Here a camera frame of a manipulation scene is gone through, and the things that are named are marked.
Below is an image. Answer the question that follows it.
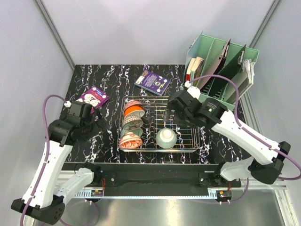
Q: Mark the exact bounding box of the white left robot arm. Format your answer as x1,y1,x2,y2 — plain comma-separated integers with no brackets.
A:
11,101,106,225

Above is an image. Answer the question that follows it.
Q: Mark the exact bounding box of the orange bowl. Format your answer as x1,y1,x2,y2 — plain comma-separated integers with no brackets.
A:
124,105,145,118

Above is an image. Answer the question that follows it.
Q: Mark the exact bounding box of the aluminium frame rail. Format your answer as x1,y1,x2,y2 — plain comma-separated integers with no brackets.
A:
56,170,289,201

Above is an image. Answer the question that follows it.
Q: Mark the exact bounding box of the red white floral bowl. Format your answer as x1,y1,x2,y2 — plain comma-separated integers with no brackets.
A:
119,132,143,149

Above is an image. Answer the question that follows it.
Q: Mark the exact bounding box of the wire dish rack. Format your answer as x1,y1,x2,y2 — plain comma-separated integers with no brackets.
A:
118,96,200,153

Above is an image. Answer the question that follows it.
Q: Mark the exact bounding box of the teal bird patterned bowl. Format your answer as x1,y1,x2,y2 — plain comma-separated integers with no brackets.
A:
121,123,143,137

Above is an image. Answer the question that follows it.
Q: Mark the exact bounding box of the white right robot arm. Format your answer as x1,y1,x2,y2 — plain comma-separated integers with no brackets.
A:
165,87,291,187

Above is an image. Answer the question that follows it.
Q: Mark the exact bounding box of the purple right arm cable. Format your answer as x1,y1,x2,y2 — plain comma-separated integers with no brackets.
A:
188,74,301,205

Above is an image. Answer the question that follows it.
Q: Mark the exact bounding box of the dark green clipboard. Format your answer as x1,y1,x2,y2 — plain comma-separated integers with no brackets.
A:
209,45,246,97

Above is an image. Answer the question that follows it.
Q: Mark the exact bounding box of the mint green file organizer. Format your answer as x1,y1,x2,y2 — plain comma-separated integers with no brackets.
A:
185,33,259,111

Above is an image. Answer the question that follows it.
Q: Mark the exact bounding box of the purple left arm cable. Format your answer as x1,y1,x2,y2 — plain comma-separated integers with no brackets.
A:
18,94,99,225

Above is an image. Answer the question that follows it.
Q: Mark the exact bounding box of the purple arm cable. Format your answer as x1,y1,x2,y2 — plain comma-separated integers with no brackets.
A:
18,94,99,225
188,74,301,205

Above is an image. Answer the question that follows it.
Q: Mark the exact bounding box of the pale green upturned bowl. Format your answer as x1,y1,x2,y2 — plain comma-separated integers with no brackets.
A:
156,128,177,149

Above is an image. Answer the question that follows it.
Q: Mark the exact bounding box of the red spine book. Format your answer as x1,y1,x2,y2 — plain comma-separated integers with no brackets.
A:
185,73,191,81

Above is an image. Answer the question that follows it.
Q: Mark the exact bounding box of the pink clipboard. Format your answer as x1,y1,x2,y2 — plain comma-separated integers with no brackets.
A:
201,39,231,77

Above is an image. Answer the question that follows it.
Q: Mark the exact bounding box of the dark purple paperback book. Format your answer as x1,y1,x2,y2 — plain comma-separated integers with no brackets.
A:
135,70,171,96

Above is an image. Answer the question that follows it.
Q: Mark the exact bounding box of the cream paperback book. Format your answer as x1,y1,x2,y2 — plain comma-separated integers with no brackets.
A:
186,57,204,80

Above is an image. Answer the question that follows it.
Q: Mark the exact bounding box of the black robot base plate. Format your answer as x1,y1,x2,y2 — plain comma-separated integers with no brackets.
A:
58,162,243,198

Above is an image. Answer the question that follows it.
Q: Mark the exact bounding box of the purple rabbit picture book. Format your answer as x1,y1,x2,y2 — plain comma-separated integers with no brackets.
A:
77,86,109,114

